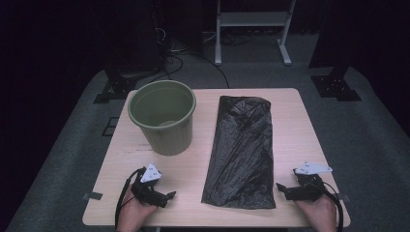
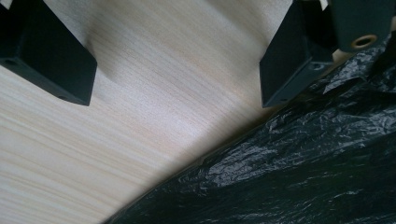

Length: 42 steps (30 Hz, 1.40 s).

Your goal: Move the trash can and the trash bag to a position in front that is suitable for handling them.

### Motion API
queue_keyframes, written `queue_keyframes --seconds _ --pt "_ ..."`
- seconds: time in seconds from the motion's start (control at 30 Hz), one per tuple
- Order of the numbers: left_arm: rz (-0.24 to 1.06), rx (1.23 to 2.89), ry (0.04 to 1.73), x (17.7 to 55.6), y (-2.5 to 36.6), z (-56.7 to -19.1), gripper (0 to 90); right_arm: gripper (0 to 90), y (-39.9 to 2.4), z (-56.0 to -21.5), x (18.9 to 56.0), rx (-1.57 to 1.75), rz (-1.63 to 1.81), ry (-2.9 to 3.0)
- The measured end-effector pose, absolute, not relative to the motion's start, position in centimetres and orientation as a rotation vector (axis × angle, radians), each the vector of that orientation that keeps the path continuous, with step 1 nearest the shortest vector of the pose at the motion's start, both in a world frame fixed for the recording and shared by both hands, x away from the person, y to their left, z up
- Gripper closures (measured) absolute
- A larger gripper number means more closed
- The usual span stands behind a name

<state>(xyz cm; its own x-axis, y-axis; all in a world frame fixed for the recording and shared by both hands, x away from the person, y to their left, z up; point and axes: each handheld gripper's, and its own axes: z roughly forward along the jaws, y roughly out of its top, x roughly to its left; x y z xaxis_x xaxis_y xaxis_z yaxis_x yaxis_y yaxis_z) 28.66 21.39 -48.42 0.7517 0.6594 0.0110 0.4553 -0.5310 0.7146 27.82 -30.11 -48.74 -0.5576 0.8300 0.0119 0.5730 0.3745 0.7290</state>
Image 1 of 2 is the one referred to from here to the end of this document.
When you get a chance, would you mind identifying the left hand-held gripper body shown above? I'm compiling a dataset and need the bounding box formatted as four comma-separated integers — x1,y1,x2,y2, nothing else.
130,162,169,208

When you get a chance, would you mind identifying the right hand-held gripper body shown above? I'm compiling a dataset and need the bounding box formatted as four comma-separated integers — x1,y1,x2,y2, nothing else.
284,161,334,203

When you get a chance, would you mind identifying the black plastic trash bag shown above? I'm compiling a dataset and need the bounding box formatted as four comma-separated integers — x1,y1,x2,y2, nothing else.
201,95,277,211

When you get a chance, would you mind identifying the green plastic bin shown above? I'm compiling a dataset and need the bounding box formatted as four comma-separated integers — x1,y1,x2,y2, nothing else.
127,79,197,157

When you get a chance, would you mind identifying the person's right hand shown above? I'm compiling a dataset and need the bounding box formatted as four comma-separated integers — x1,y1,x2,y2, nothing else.
294,196,338,232

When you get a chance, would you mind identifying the black square floor outlet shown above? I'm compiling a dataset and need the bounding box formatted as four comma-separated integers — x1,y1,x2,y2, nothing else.
102,116,121,137

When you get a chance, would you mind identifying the black stand base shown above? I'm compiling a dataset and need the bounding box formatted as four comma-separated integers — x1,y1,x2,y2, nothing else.
93,68,140,104
310,66,363,102

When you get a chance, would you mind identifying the dark equipment cabinet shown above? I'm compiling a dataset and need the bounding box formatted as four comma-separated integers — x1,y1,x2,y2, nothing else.
151,0,205,56

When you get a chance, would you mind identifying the right hand-held gripper cable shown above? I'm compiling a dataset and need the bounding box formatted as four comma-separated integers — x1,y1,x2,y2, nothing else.
320,180,344,232

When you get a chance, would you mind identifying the black floor cable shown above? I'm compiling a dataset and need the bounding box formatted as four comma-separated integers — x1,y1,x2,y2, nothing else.
143,52,231,90

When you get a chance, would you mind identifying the tangle of cables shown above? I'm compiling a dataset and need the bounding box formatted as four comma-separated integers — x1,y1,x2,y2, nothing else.
203,30,254,46

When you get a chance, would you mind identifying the white metal stand frame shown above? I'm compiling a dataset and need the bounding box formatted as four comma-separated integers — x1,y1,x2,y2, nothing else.
215,0,297,67

